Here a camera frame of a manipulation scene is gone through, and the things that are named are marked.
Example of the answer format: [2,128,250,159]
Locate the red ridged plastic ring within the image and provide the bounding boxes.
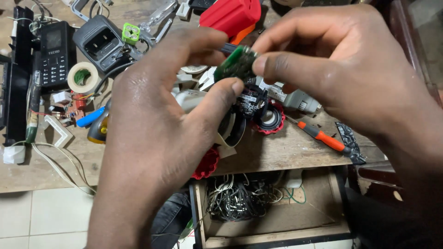
[191,146,221,181]

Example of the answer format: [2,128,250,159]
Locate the grey and yellow torch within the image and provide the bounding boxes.
[87,100,112,144]

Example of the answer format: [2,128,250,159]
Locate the white cable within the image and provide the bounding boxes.
[30,141,97,196]

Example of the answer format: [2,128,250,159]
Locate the tangle of wires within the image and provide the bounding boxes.
[205,172,307,222]

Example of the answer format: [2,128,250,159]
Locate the masking tape roll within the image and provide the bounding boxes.
[67,62,102,95]

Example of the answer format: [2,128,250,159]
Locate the person's right hand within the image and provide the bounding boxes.
[252,3,440,144]

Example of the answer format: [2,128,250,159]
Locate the black module with white label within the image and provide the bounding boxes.
[238,84,268,119]

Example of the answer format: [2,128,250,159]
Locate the black patterned plastic strip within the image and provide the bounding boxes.
[335,121,367,165]

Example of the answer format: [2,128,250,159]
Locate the dark grey cylindrical part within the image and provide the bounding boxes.
[220,42,240,56]

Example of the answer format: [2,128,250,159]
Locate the person's dark trousers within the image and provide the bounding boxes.
[150,191,193,249]

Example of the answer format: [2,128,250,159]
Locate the green circuit board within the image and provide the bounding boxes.
[213,45,259,83]

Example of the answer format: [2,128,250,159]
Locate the person's left hand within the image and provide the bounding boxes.
[91,27,245,222]

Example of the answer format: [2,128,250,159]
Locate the blue-handled tool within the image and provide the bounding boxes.
[76,105,106,128]

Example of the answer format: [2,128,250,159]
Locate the black keypad phone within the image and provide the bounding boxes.
[39,21,72,88]

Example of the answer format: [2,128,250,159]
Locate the white round disc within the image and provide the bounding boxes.
[180,65,209,75]

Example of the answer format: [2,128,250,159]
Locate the red-rimmed round speaker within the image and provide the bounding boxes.
[254,101,286,136]

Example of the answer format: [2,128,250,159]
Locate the red plastic housing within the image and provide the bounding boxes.
[199,0,262,39]

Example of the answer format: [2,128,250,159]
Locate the soldering iron with green grip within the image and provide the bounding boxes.
[25,71,43,144]

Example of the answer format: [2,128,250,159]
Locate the small white plastic block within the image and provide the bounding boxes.
[175,1,192,21]

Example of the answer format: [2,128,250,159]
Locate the black charging cradle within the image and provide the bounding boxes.
[72,15,140,74]

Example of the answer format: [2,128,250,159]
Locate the black cable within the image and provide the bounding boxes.
[93,60,138,98]

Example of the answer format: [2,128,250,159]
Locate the white plug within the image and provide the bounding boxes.
[3,145,27,165]

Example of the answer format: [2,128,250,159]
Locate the orange-handled screwdriver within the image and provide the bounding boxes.
[285,115,352,153]

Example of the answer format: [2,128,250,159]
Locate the white cylindrical speaker housing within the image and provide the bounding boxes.
[174,89,247,150]

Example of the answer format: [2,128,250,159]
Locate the white angled plastic bracket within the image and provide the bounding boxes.
[44,114,74,149]

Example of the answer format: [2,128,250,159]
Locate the grey metal bracket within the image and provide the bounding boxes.
[70,0,91,22]

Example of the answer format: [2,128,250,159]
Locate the small board with red capacitor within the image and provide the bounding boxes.
[48,93,88,122]

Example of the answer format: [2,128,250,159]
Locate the clear plastic casing piece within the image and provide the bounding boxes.
[138,0,179,44]

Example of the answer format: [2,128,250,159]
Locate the green battery holder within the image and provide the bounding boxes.
[121,22,141,46]

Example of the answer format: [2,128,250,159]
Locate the orange plastic piece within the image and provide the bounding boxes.
[230,24,257,45]

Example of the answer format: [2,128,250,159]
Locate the long black plastic casing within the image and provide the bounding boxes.
[0,6,36,146]

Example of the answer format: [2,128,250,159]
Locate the wooden drawer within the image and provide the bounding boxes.
[189,165,354,249]

